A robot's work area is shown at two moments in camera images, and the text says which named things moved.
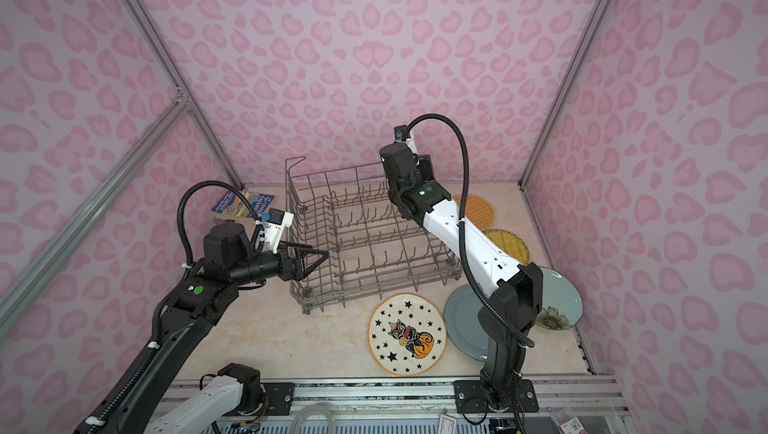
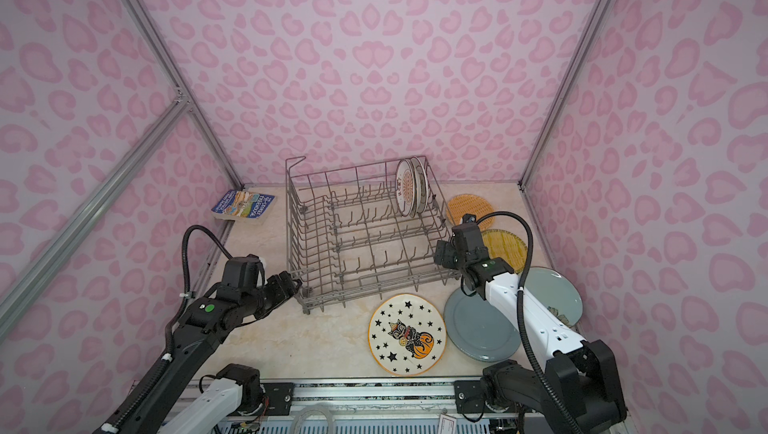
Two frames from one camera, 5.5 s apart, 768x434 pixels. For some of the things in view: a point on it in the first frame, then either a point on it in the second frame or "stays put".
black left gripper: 298,272 to 283,293
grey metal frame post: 182,94 stays put
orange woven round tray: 477,210 stays put
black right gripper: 426,166 to 450,248
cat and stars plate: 407,334 stays put
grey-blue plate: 462,322 stays put
